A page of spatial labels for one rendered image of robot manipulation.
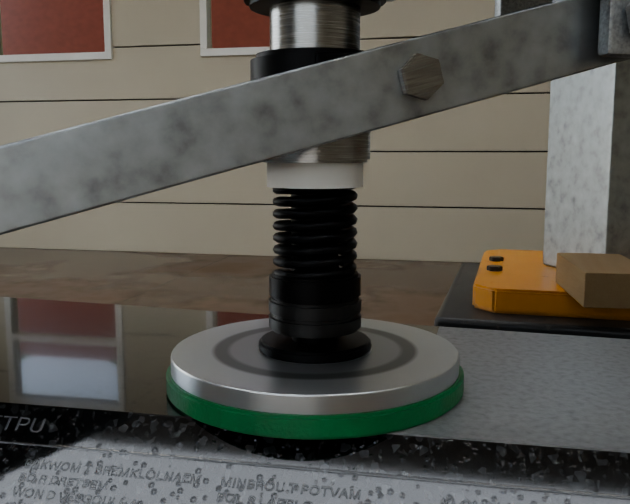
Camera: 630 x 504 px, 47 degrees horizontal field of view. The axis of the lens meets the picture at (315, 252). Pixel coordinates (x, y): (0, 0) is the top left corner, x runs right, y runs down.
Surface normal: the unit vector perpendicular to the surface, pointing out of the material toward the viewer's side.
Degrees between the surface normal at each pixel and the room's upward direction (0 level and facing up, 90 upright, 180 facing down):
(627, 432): 0
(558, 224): 90
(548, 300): 90
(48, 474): 45
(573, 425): 0
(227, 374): 0
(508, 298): 90
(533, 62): 90
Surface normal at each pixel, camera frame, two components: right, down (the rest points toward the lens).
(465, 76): 0.21, 0.14
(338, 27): 0.48, 0.12
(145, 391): 0.00, -0.99
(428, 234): -0.22, 0.14
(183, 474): -0.15, -0.61
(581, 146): -0.97, 0.04
